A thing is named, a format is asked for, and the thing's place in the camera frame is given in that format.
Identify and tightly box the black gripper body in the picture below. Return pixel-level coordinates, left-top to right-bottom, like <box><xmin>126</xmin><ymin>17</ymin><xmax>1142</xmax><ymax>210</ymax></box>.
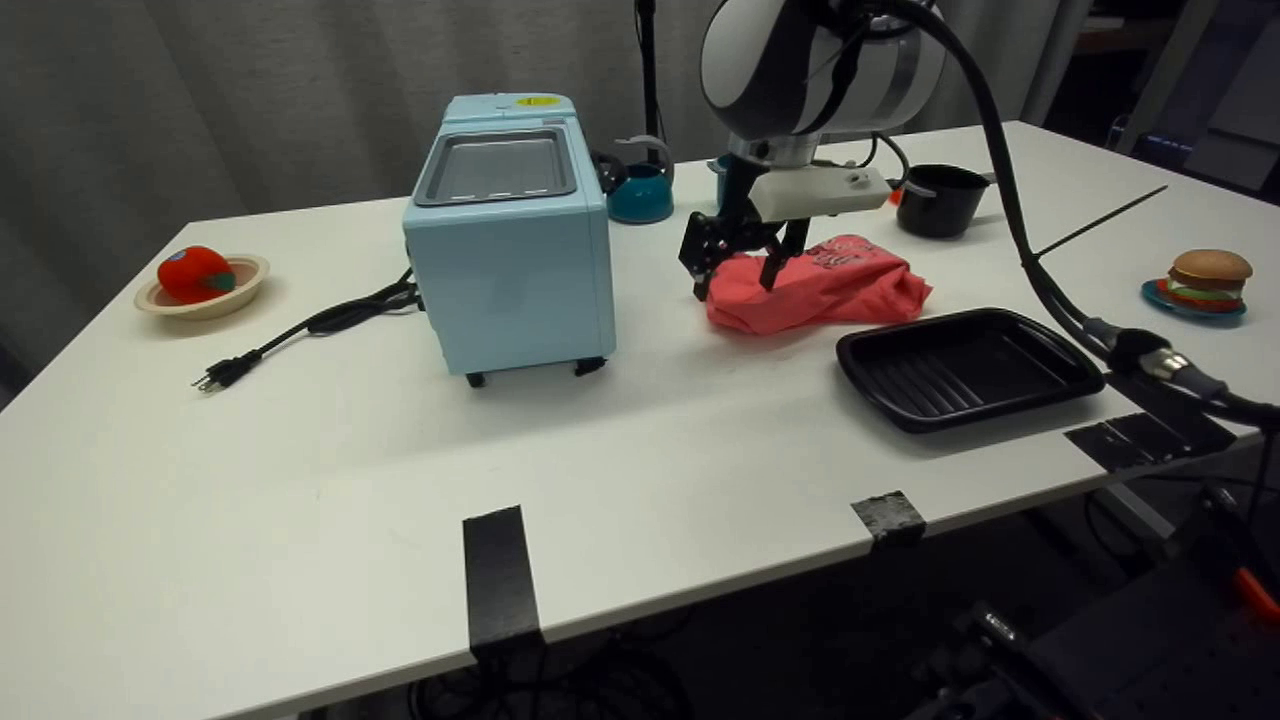
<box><xmin>682</xmin><ymin>155</ymin><xmax>818</xmax><ymax>264</ymax></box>

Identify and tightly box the orange printed cloth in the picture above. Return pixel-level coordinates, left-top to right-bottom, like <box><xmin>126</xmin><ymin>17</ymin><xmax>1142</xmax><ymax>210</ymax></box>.
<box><xmin>698</xmin><ymin>231</ymin><xmax>934</xmax><ymax>340</ymax></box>

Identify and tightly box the teal kettle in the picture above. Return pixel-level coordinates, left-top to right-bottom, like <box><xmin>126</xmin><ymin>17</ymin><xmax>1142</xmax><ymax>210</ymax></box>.
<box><xmin>590</xmin><ymin>131</ymin><xmax>681</xmax><ymax>228</ymax></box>

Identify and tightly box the black pot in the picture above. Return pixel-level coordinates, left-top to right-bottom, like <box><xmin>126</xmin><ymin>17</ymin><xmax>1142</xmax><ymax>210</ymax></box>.
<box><xmin>888</xmin><ymin>162</ymin><xmax>996</xmax><ymax>243</ymax></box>

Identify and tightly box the light blue toaster oven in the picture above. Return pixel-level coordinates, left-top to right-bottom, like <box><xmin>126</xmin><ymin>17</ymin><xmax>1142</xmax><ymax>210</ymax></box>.
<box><xmin>400</xmin><ymin>90</ymin><xmax>620</xmax><ymax>393</ymax></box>

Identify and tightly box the black ridged tray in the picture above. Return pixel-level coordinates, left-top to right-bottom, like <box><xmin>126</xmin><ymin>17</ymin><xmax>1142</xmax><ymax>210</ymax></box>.
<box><xmin>831</xmin><ymin>303</ymin><xmax>1106</xmax><ymax>436</ymax></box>

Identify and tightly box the black tape strip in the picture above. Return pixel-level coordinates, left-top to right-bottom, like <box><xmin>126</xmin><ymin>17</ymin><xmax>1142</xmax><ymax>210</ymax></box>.
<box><xmin>1063</xmin><ymin>368</ymin><xmax>1241</xmax><ymax>471</ymax></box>
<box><xmin>460</xmin><ymin>506</ymin><xmax>544</xmax><ymax>654</ymax></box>
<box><xmin>852</xmin><ymin>489</ymin><xmax>929</xmax><ymax>547</ymax></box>

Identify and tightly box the thin black stick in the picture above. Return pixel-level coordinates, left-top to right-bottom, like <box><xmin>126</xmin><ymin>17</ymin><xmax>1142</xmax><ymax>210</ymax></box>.
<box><xmin>1033</xmin><ymin>182</ymin><xmax>1171</xmax><ymax>264</ymax></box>

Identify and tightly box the blue small plate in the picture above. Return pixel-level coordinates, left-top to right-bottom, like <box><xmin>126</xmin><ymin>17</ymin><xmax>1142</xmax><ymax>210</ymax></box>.
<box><xmin>1136</xmin><ymin>275</ymin><xmax>1251</xmax><ymax>327</ymax></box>

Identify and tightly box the toy burger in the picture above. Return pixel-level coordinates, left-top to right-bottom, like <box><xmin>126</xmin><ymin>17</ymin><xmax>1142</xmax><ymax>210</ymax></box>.
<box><xmin>1153</xmin><ymin>243</ymin><xmax>1254</xmax><ymax>320</ymax></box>

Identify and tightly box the beige small plate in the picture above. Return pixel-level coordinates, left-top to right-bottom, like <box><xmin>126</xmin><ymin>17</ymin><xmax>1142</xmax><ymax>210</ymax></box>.
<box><xmin>131</xmin><ymin>252</ymin><xmax>271</xmax><ymax>325</ymax></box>

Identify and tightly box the red toy tomato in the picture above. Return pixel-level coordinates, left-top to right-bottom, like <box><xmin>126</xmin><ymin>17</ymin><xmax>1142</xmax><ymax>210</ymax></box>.
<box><xmin>150</xmin><ymin>243</ymin><xmax>239</xmax><ymax>307</ymax></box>

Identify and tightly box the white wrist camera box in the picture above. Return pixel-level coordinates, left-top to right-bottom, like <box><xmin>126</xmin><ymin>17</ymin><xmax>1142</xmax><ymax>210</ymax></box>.
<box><xmin>744</xmin><ymin>163</ymin><xmax>895</xmax><ymax>228</ymax></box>

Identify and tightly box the black camera tripod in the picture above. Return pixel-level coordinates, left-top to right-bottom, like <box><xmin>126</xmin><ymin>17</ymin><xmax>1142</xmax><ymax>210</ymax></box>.
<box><xmin>631</xmin><ymin>0</ymin><xmax>667</xmax><ymax>140</ymax></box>

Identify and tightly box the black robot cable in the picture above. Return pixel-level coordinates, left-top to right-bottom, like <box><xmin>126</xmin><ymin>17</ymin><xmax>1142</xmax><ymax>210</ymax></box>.
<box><xmin>871</xmin><ymin>0</ymin><xmax>1280</xmax><ymax>431</ymax></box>

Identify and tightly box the black toaster power cord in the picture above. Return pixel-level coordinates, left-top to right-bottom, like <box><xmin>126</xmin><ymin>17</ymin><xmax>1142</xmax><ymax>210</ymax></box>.
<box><xmin>190</xmin><ymin>269</ymin><xmax>424</xmax><ymax>397</ymax></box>

